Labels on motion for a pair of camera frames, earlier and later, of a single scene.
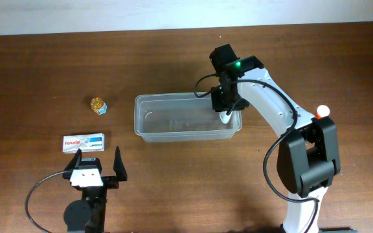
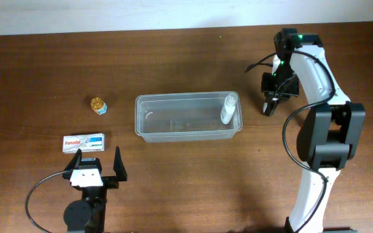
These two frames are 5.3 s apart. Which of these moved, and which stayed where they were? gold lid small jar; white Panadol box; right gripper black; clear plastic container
Moved: right gripper black
Stayed: gold lid small jar; white Panadol box; clear plastic container
